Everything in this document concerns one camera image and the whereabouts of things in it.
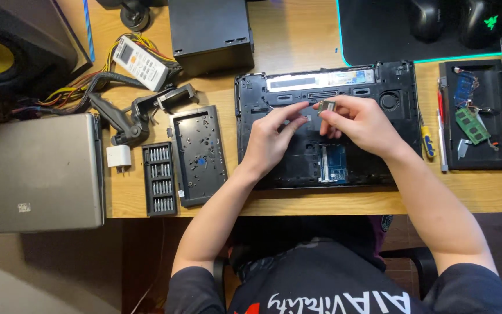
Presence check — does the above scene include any person's right hand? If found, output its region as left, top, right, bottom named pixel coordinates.
left=314, top=94, right=408, bottom=160

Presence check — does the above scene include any person's left hand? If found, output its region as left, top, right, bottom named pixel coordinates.
left=240, top=101, right=310, bottom=179

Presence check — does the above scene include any opened black laptop base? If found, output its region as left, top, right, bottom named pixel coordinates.
left=234, top=60, right=423, bottom=191

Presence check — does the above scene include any black laptop cover with screws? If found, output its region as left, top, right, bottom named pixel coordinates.
left=168, top=105, right=229, bottom=208

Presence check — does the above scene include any red and silver pen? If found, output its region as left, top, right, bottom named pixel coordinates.
left=436, top=78, right=449, bottom=173

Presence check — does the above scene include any black mouse pad cyan edge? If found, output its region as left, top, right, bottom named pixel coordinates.
left=336, top=0, right=502, bottom=67

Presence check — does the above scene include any green memory module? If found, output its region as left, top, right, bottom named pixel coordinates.
left=454, top=107, right=492, bottom=146

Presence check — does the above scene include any black screwdriver bit set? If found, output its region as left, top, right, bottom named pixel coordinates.
left=141, top=141, right=179, bottom=218

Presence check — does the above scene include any black power supply box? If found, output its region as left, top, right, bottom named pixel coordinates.
left=168, top=0, right=255, bottom=78

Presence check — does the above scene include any plain black computer mouse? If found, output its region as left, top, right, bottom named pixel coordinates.
left=407, top=0, right=446, bottom=43

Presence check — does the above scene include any black laptop panel tray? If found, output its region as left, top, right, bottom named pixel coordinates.
left=438, top=59, right=502, bottom=171

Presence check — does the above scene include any white remote control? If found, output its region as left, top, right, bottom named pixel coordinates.
left=112, top=35, right=170, bottom=92

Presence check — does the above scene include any person's black printed shirt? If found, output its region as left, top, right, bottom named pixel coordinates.
left=165, top=215, right=502, bottom=314

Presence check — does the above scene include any black chair armrest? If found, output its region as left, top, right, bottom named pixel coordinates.
left=379, top=246, right=439, bottom=302

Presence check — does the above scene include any black mouse with green logo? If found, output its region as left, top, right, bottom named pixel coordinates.
left=459, top=0, right=502, bottom=50

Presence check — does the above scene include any black round stand base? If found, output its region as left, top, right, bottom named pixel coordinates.
left=119, top=0, right=152, bottom=32

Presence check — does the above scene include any blue striped rod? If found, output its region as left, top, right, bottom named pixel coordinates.
left=82, top=0, right=96, bottom=63

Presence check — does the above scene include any closed silver laptop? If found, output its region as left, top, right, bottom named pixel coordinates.
left=0, top=113, right=106, bottom=235

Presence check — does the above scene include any black speaker with yellow cone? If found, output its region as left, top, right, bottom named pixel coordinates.
left=0, top=0, right=94, bottom=102

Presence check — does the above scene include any yellow handled screwdriver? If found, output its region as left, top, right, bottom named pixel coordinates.
left=419, top=108, right=437, bottom=160

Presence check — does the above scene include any blue circuit card with wires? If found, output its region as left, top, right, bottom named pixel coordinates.
left=453, top=68, right=481, bottom=108

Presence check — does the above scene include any black clamp phone mount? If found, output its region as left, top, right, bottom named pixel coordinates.
left=88, top=83, right=198, bottom=147

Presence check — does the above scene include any white wall charger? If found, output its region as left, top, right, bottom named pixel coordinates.
left=106, top=145, right=132, bottom=174

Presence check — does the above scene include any bundle of coloured power cables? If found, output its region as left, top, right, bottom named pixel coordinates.
left=10, top=33, right=183, bottom=119

